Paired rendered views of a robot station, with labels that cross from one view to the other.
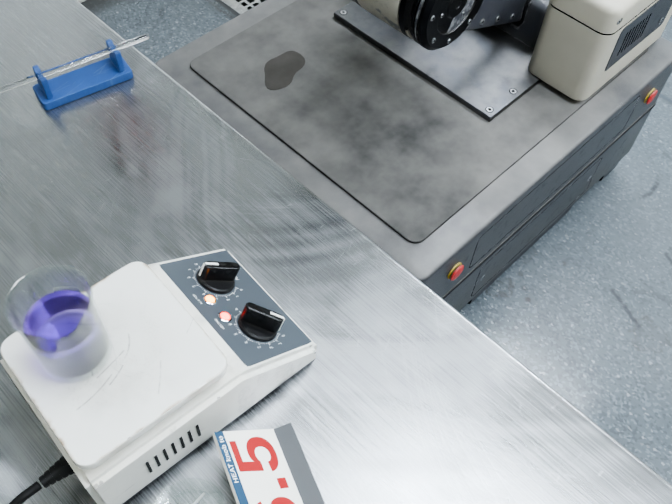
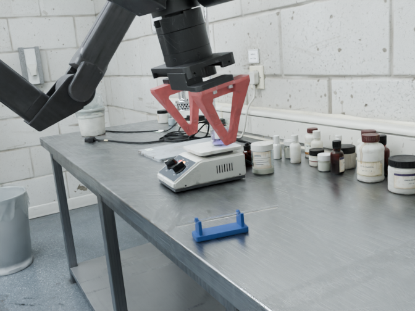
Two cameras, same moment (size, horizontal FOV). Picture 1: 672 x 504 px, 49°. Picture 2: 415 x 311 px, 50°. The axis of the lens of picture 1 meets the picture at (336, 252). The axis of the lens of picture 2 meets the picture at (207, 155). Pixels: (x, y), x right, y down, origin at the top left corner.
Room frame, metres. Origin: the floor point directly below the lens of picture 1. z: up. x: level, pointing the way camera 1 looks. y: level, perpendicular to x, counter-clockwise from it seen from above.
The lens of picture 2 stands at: (1.31, 0.54, 1.07)
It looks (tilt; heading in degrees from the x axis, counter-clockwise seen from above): 13 degrees down; 200
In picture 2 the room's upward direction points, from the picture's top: 5 degrees counter-clockwise
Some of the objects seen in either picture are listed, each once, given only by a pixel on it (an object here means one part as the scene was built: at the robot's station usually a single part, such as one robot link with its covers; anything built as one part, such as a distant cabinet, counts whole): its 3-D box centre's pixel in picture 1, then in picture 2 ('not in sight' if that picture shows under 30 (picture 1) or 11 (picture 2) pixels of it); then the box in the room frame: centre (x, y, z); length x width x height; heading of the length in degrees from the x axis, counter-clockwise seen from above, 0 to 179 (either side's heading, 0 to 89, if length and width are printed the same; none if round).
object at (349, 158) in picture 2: not in sight; (344, 156); (0.12, 0.48, 0.78); 0.05 x 0.05 x 0.06
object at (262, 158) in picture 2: not in sight; (262, 158); (0.17, 0.27, 0.79); 0.06 x 0.06 x 0.08
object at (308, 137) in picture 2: not in sight; (312, 142); (0.00, 0.38, 0.79); 0.05 x 0.05 x 0.09
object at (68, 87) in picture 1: (80, 72); (219, 224); (0.59, 0.28, 0.77); 0.10 x 0.03 x 0.04; 127
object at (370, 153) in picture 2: not in sight; (370, 157); (0.23, 0.54, 0.80); 0.06 x 0.06 x 0.11
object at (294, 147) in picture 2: not in sight; (295, 149); (0.06, 0.34, 0.79); 0.03 x 0.03 x 0.08
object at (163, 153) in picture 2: not in sight; (186, 148); (-0.12, -0.07, 0.76); 0.30 x 0.20 x 0.01; 138
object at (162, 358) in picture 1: (114, 357); (211, 147); (0.23, 0.15, 0.83); 0.12 x 0.12 x 0.01; 44
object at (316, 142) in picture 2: not in sight; (317, 145); (0.05, 0.40, 0.79); 0.03 x 0.03 x 0.09
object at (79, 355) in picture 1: (64, 329); (219, 131); (0.23, 0.18, 0.87); 0.06 x 0.05 x 0.08; 33
